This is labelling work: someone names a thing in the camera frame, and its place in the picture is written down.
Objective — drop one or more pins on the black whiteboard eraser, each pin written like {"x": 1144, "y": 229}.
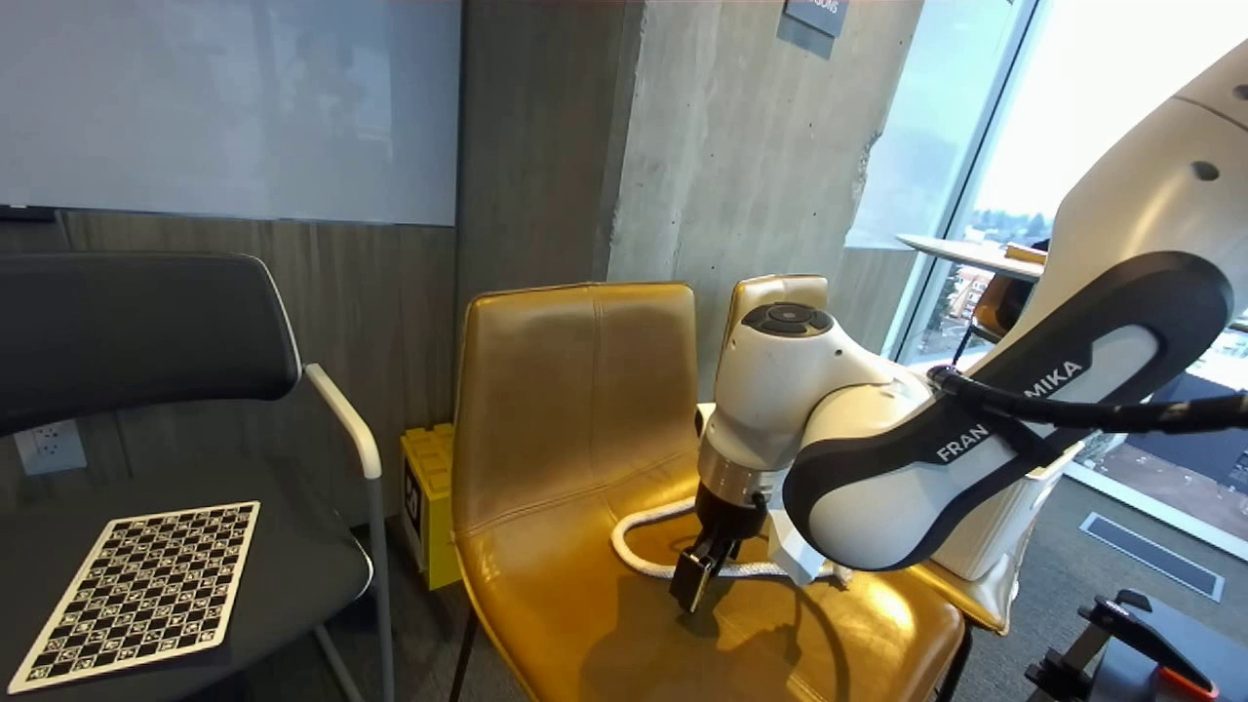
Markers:
{"x": 23, "y": 211}

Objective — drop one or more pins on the white paper label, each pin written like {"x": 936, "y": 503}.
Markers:
{"x": 48, "y": 446}

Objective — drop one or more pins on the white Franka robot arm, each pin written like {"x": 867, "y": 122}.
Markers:
{"x": 910, "y": 481}

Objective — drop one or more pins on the yellow box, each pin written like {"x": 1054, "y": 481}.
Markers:
{"x": 429, "y": 510}

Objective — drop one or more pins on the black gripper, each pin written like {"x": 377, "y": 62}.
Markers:
{"x": 732, "y": 520}

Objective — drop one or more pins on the floor vent grille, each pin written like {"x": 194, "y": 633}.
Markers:
{"x": 1152, "y": 550}

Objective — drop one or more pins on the brown background chair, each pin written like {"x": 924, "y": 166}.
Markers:
{"x": 998, "y": 304}

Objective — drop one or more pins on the wall whiteboard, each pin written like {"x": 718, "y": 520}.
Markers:
{"x": 235, "y": 103}

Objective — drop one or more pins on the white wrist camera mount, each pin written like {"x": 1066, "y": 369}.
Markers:
{"x": 796, "y": 547}

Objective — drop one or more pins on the black white calibration checkerboard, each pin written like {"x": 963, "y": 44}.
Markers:
{"x": 140, "y": 590}

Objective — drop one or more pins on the gray occupancy wall sign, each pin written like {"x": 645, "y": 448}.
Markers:
{"x": 816, "y": 14}

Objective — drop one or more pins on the white background table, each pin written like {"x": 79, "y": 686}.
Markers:
{"x": 976, "y": 253}

